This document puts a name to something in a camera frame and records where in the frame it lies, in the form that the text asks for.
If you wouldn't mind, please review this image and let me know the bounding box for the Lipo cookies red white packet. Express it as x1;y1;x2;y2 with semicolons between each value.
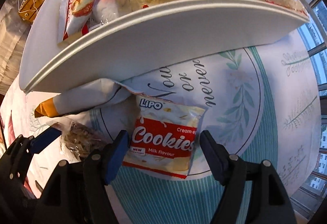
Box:
123;95;205;179

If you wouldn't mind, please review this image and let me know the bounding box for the large white orange snack package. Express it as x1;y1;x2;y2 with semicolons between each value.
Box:
34;78;142;118

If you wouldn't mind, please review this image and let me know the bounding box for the red white cake packet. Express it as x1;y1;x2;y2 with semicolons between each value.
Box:
57;0;131;46

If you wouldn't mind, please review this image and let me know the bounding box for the patterned white teal tablecloth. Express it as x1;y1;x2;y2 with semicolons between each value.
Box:
10;31;321;223

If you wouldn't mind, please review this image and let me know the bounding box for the clear nut date snack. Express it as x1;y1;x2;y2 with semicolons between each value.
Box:
51;121;110;161

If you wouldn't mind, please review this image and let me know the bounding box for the white foam tray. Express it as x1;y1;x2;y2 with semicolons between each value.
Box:
19;0;309;93

